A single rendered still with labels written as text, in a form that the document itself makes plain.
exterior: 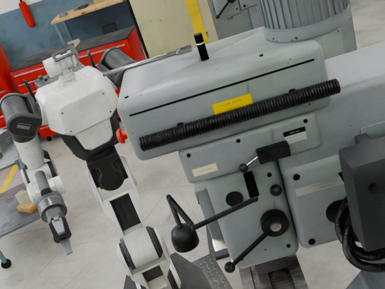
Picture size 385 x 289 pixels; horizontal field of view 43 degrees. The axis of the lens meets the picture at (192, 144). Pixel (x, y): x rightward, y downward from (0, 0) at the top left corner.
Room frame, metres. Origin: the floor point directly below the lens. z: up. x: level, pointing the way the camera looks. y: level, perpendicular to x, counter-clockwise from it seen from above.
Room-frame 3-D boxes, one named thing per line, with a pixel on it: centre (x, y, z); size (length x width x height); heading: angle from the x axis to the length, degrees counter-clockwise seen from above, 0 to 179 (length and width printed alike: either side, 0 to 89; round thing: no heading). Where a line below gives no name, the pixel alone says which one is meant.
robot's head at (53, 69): (1.80, 0.36, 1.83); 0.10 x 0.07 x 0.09; 110
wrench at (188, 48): (1.26, 0.04, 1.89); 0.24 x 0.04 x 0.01; 84
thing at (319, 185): (1.12, -0.29, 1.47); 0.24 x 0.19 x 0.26; 175
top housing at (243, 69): (1.14, -0.11, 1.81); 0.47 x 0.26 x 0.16; 85
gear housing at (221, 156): (1.13, -0.14, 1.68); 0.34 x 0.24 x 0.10; 85
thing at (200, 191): (1.15, 0.02, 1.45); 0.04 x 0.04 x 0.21; 85
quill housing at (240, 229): (1.14, -0.10, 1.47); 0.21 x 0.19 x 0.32; 175
